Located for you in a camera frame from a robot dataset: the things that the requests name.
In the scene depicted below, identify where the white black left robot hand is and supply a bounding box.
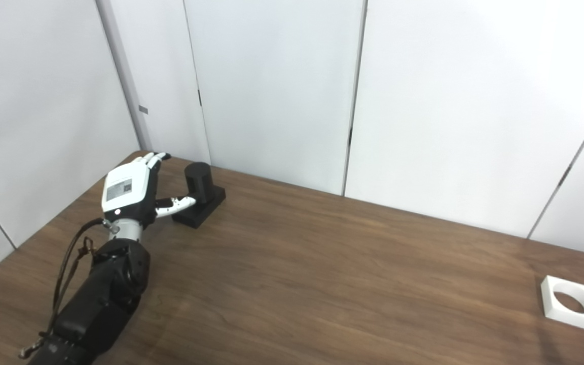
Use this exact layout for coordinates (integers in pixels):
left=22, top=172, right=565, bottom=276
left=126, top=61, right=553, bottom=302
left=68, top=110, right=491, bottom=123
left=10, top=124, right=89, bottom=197
left=101, top=152, right=197, bottom=226

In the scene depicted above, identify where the white square piece with hole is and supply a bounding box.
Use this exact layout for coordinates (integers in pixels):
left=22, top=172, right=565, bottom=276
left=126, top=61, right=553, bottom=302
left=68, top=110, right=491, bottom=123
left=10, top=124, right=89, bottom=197
left=541, top=275, right=584, bottom=332

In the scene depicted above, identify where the black peg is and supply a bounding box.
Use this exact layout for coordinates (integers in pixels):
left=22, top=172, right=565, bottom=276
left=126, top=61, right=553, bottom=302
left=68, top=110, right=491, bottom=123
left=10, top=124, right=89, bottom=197
left=172, top=162, right=227, bottom=230

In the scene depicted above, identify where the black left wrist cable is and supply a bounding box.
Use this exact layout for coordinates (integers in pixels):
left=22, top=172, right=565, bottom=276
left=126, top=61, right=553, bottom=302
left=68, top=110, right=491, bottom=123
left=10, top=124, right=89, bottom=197
left=18, top=218, right=120, bottom=358

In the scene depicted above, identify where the grey wall post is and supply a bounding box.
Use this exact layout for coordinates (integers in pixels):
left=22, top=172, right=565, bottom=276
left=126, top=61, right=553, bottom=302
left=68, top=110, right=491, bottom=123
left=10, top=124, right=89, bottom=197
left=94, top=0, right=154, bottom=152

